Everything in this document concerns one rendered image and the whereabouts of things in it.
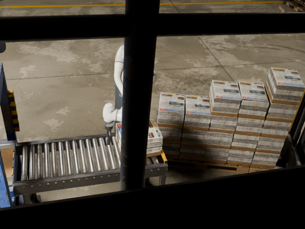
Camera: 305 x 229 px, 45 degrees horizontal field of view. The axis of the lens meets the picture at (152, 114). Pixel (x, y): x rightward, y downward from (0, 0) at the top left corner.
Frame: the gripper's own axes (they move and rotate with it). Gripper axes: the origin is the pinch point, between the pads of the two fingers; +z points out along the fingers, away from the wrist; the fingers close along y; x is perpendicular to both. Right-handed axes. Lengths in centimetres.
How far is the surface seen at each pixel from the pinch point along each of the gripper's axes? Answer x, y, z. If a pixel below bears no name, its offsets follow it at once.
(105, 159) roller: 4.8, -9.3, 13.1
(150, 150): -36.7, -13.0, 4.4
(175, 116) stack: -82, 48, 17
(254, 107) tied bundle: -159, 23, -6
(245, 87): -159, 49, -14
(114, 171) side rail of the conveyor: -0.8, -26.2, 13.0
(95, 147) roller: 10.7, 8.6, 13.1
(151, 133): -38.4, -6.9, -10.0
